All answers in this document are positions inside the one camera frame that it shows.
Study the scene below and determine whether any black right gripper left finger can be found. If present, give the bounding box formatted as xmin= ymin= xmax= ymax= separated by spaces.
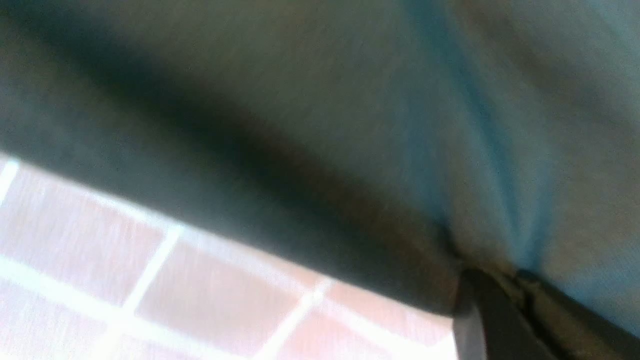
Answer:
xmin=452 ymin=269 xmax=556 ymax=360

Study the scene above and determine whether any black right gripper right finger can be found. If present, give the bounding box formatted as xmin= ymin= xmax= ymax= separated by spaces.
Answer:
xmin=518 ymin=271 xmax=640 ymax=360

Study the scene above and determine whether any dark gray long-sleeve top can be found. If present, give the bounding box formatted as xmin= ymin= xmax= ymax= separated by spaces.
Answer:
xmin=1 ymin=0 xmax=639 ymax=337

